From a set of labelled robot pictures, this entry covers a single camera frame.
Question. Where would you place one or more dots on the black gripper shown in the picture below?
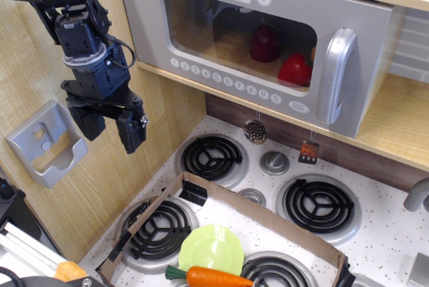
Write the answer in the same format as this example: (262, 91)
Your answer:
(101, 87)

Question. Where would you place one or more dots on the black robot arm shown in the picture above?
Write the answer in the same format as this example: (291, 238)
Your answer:
(80, 27)

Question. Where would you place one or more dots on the brown cardboard barrier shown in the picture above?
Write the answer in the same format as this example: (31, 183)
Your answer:
(197, 190)

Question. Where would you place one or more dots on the back left stove burner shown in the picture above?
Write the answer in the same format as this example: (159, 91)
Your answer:
(216, 158)

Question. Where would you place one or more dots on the stove burner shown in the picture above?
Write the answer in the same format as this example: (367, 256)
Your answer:
(272, 268)
(216, 158)
(322, 205)
(157, 243)

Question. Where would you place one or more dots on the front left stove burner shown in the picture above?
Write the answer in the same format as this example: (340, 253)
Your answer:
(157, 243)

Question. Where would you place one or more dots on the black device at left edge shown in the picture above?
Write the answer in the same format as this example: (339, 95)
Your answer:
(15, 211)

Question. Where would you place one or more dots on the hanging toy strainer spoon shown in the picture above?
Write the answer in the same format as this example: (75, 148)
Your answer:
(255, 131)

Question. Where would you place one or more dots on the orange object bottom left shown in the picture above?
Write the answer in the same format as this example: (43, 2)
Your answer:
(69, 271)

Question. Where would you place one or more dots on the light green toy plate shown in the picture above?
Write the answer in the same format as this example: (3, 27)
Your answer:
(212, 246)

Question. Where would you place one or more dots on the grey lower stove knob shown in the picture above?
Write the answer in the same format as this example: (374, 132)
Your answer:
(254, 196)

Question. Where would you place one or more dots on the grey stove knob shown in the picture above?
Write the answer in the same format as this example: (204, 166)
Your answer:
(274, 163)
(254, 196)

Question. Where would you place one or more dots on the grey upper stove knob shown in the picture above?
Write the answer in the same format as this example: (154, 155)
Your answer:
(274, 163)

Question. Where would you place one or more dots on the dark red toy pepper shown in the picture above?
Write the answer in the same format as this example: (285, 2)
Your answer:
(265, 46)

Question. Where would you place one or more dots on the orange toy carrot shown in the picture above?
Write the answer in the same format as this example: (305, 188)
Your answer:
(203, 277)

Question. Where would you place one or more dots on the bright red toy pepper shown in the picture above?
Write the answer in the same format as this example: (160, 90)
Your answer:
(295, 71)

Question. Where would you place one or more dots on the hanging toy spatula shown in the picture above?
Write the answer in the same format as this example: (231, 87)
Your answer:
(309, 150)

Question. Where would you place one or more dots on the front right stove burner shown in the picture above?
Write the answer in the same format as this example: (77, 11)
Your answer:
(272, 268)

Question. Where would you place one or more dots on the back right stove burner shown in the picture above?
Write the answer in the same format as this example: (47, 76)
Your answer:
(322, 205)

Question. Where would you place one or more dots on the grey toy faucet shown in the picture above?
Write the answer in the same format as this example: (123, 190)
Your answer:
(417, 196)

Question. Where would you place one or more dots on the grey sink basin edge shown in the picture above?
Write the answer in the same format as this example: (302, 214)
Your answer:
(419, 275)

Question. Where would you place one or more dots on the grey wall phone holder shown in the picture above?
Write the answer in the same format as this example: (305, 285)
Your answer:
(37, 136)

